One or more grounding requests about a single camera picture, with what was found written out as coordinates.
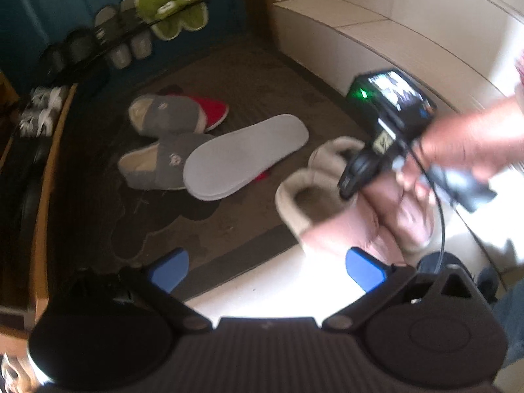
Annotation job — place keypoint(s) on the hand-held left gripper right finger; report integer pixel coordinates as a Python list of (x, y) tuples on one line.
[(364, 270)]

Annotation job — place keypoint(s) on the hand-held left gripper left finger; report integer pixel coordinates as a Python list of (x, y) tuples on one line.
[(170, 268)]

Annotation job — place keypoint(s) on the wooden shoe cabinet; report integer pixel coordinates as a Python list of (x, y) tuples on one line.
[(45, 233)]

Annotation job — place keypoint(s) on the red slipper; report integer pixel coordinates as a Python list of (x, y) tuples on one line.
[(245, 151), (213, 110)]

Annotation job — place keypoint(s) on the person's right hand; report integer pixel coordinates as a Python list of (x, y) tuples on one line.
[(450, 147)]

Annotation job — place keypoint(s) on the dark door mat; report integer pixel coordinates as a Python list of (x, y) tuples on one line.
[(123, 221)]

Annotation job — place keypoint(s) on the white tiled steps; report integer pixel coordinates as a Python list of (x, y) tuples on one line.
[(368, 41)]

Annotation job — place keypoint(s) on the grey bear slipper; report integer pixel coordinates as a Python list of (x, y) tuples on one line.
[(159, 163), (172, 114)]

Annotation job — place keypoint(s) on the blue door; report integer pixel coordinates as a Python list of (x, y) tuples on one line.
[(49, 0)]

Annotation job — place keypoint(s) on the wooden door frame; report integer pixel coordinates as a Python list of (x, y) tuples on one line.
[(270, 8)]

